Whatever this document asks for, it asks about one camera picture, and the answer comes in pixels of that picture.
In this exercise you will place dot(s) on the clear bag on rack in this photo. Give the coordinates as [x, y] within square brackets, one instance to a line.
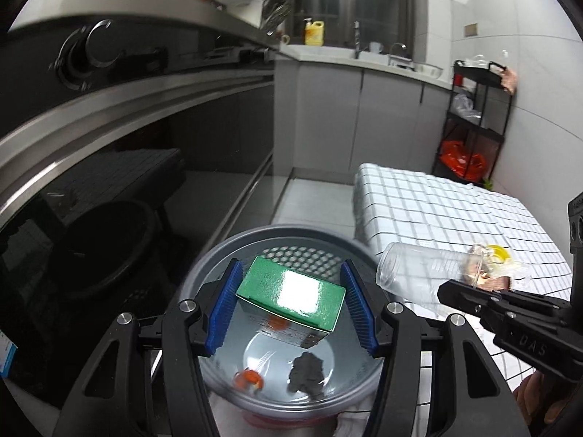
[465, 105]

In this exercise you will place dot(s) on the black glass stove cabinet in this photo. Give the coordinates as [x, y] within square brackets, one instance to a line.
[136, 168]

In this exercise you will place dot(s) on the green and white carton box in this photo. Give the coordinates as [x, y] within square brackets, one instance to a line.
[273, 286]

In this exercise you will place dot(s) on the metal dish rack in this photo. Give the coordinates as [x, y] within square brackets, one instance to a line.
[278, 4]

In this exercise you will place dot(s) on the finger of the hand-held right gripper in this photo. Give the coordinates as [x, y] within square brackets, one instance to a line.
[464, 298]
[533, 301]

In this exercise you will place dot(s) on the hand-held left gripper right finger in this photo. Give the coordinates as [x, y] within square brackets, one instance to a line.
[360, 314]

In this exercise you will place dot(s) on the white mug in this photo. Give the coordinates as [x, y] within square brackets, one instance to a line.
[375, 48]

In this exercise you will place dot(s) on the person's right hand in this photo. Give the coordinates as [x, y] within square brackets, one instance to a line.
[526, 396]

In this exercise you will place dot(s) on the white black checked tablecloth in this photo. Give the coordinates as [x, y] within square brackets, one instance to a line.
[432, 209]

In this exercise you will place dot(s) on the black stove knob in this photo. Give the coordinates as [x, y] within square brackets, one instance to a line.
[75, 61]

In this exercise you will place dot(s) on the clear plastic cup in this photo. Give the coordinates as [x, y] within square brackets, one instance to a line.
[410, 273]

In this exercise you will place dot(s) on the yellow detergent bottle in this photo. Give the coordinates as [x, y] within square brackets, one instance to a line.
[314, 32]

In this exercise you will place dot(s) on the red plastic bag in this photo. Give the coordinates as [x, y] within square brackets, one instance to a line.
[451, 157]
[474, 165]

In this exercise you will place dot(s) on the metal mixing bowl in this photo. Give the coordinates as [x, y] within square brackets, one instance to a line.
[428, 69]

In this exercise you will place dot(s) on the black metal shelf rack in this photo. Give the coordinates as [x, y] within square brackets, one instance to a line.
[476, 129]

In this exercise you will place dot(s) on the small curved chrome faucet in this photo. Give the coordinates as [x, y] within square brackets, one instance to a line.
[398, 45]

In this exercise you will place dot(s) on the grey kitchen cabinet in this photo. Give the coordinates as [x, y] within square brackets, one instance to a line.
[319, 114]

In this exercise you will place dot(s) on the pink patterned cloth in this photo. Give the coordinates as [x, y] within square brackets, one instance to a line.
[509, 79]

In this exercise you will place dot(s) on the blue white sticker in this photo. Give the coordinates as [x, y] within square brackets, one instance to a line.
[7, 355]

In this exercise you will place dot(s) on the yellow plastic lid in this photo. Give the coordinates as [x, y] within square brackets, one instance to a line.
[497, 251]

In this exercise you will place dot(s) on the green leafy vegetable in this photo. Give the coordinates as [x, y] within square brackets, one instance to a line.
[488, 184]

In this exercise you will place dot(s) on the red print paper wrapper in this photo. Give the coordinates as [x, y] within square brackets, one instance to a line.
[476, 255]

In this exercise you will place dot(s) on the tall chrome kitchen faucet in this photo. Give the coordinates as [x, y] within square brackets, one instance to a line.
[357, 36]

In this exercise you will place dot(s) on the grey perforated plastic basket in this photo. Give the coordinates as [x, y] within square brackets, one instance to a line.
[296, 255]

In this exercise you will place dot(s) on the clear plastic bag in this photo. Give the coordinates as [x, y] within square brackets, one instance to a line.
[517, 271]

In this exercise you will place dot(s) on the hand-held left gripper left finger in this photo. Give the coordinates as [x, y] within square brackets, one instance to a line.
[223, 309]

